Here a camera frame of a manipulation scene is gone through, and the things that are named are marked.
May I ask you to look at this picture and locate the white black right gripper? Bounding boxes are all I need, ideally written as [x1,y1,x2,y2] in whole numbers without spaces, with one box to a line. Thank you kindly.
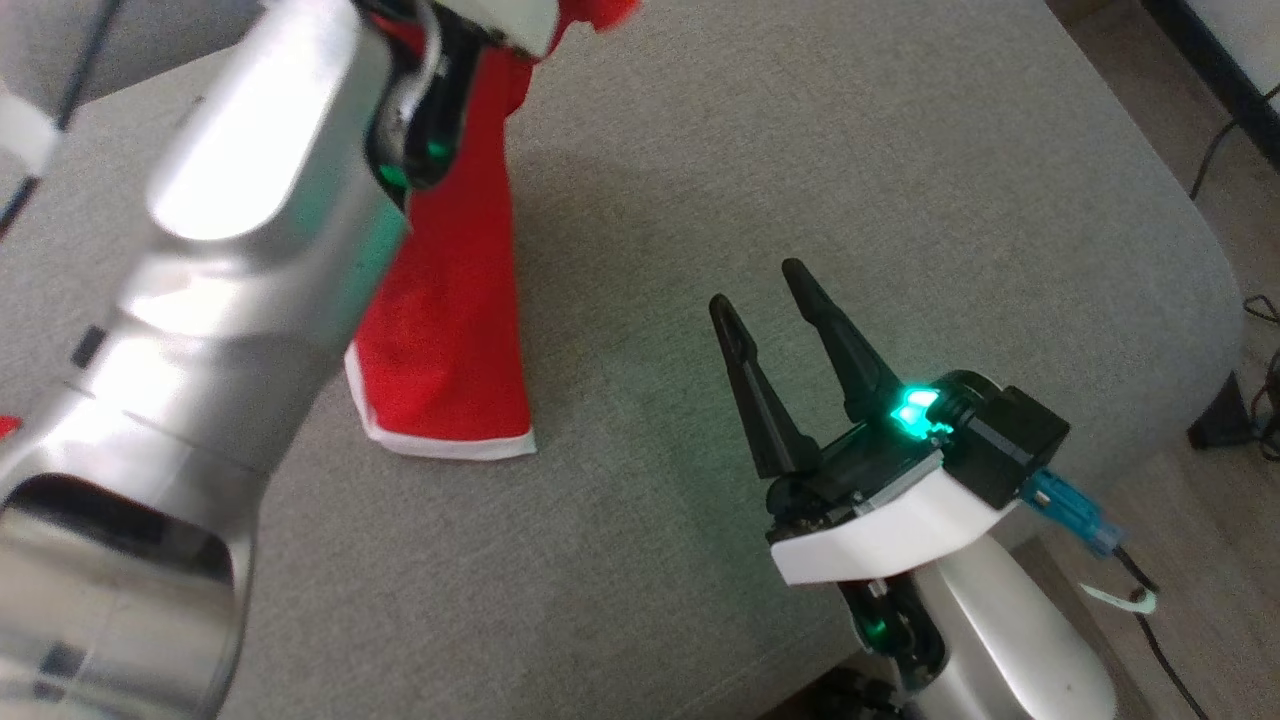
[709,257,1021,587]

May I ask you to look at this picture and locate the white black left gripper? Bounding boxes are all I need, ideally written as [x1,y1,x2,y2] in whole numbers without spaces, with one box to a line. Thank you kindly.
[455,0,559,58]

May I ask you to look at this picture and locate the red shorts with white trim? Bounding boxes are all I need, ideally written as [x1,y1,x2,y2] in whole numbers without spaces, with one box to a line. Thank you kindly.
[344,0,641,462]

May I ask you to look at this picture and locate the black sofa leg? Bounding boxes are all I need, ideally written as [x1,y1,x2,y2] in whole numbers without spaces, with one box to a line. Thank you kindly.
[1186,370,1258,452]

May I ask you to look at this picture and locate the black furniture base strip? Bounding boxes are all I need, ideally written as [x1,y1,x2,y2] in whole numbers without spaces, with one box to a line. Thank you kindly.
[1140,0,1280,173]

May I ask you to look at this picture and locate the blue right camera cable plug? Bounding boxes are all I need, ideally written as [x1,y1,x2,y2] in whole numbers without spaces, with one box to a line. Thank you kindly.
[1020,468,1128,558]

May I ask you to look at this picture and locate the white cable clip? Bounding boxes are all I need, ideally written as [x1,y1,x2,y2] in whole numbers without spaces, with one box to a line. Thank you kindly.
[1078,583,1159,617]

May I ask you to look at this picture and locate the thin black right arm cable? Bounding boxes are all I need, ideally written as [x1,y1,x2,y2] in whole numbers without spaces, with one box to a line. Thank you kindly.
[1110,543,1213,720]

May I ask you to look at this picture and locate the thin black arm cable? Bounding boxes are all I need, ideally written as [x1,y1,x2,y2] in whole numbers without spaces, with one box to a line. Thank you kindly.
[1110,543,1213,720]
[0,0,123,243]

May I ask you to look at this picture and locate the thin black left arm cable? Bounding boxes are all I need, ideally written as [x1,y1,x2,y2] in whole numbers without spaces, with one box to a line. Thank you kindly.
[0,0,123,243]

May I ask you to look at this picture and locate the black floor cable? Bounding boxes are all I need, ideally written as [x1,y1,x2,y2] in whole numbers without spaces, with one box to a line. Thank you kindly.
[1189,84,1280,201]
[1240,293,1280,463]

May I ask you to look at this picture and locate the white cable tie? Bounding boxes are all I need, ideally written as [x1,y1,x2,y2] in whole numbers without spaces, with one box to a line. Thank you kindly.
[0,88,58,178]

